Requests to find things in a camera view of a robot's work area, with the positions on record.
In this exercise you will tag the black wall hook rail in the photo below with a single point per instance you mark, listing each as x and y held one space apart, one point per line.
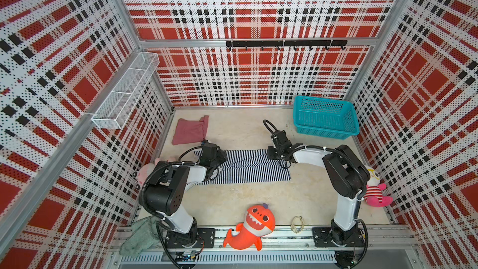
327 43

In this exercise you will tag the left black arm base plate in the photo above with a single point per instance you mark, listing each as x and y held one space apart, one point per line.
201 238

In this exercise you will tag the white plush toy yellow glasses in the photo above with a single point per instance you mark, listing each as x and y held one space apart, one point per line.
374 195

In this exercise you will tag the striped black white tank top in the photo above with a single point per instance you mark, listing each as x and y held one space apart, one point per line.
249 166

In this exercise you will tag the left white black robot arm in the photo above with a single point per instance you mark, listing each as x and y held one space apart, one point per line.
162 192

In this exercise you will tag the white wire mesh shelf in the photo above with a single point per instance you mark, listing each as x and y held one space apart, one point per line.
127 89

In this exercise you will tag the aluminium front rail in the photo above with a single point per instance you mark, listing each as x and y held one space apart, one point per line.
387 246

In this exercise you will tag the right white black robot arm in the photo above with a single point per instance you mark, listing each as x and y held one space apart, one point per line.
347 174

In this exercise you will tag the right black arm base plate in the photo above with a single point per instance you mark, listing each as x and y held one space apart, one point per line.
333 237

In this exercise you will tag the maroon tank top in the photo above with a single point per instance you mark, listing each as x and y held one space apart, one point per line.
188 131

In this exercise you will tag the green cloth rag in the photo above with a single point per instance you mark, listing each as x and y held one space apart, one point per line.
144 235

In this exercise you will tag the red shark plush toy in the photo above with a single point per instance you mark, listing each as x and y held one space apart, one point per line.
259 222

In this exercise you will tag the teal plastic basket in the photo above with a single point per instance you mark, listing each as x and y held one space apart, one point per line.
325 117

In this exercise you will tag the pink plush toy red dress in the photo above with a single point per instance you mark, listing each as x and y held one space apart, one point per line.
145 171

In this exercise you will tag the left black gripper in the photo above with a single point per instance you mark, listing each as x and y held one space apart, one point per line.
221 155

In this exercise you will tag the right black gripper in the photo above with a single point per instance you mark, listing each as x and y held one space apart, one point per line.
270 152

